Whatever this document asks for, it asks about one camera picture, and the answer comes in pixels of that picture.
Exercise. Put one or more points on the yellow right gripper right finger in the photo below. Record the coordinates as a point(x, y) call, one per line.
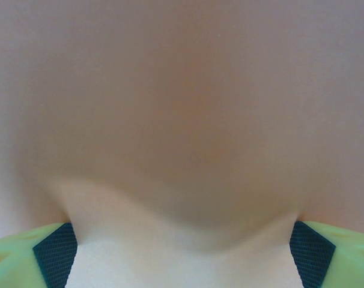
point(335, 258)

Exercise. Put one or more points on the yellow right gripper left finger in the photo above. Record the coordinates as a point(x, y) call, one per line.
point(26, 258)

